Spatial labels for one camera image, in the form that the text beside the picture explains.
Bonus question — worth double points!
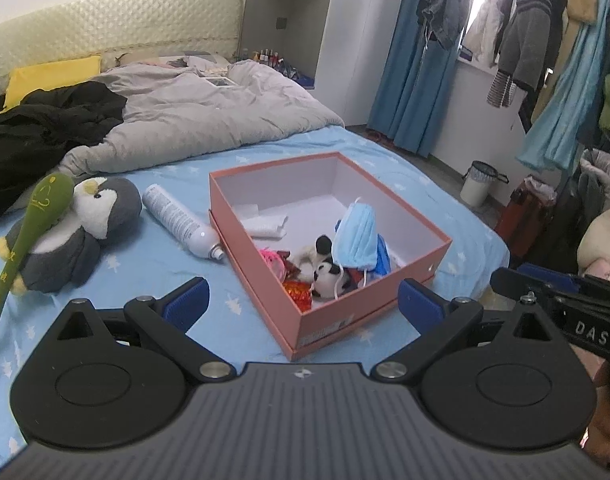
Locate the white trash bin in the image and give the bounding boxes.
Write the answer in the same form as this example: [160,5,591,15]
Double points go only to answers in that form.
[459,160,508,207]

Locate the bed with blue tree-print sheet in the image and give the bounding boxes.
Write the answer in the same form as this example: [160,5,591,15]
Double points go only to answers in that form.
[0,125,510,461]

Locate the red suitcase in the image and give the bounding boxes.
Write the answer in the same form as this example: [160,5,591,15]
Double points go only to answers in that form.
[495,175,558,258]

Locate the row of small bottles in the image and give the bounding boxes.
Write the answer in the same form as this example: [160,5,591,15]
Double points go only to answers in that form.
[237,47,286,68]

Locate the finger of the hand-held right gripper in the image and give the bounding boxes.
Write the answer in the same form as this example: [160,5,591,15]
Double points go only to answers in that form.
[517,262,610,292]
[490,267,586,306]

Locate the beige quilted headboard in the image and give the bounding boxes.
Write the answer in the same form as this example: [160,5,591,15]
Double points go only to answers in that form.
[0,0,244,93]

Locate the clear plastic bag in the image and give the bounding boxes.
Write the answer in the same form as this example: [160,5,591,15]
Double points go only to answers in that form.
[525,175,558,201]

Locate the white spray bottle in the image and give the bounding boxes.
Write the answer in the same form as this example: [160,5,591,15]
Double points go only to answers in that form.
[142,184,226,261]

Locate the light grey duvet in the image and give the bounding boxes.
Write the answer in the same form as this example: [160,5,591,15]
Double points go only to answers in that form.
[58,55,346,178]

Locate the pink cardboard box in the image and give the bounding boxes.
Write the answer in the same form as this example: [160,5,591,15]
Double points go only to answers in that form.
[208,151,453,362]

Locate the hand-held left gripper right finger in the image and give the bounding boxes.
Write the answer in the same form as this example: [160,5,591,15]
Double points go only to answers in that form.
[370,278,560,381]

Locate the grey penguin plush toy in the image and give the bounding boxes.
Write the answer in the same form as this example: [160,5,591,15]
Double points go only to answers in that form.
[0,176,142,295]

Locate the cream plush cushion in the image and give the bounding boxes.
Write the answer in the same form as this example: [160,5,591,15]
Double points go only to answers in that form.
[577,207,610,281]

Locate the grey padded jacket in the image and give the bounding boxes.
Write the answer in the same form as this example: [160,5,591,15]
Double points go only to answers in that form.
[580,147,610,211]

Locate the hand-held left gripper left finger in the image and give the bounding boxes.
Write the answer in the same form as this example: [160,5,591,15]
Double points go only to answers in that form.
[50,276,236,381]

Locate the black clothes pile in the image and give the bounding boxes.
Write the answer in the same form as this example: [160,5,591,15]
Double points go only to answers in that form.
[0,81,128,231]

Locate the blue face mask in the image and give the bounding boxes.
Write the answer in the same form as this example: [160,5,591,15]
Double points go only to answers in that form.
[330,196,381,291]

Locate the grey wall cabinet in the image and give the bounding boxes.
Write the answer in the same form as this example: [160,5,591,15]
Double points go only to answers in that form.
[232,0,403,128]

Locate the pink net pouch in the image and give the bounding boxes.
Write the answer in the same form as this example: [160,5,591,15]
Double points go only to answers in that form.
[259,247,288,281]

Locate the red gold-patterned pouch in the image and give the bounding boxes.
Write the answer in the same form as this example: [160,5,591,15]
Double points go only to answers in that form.
[282,280,313,313]

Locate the long green plush stick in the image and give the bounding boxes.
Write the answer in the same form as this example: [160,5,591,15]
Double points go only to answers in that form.
[0,172,75,376]

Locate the teal hanging garment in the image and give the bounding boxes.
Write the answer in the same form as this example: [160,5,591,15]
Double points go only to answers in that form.
[515,0,610,171]

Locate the white paper towel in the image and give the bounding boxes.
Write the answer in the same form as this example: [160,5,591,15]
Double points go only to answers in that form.
[242,214,289,239]

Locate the grey striped-cuff sweater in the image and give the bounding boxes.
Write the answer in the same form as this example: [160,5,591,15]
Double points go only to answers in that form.
[487,0,568,108]

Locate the white hanging jacket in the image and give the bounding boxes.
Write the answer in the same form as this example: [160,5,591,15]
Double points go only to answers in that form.
[462,0,530,68]

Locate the panda plush toy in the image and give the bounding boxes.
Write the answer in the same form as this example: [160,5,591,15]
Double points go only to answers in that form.
[310,234,358,302]

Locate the blue curtain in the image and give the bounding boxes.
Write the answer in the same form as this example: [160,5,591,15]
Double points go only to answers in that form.
[367,0,460,158]

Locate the yellow pillow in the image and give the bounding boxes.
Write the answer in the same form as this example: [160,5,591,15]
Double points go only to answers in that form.
[2,55,102,111]

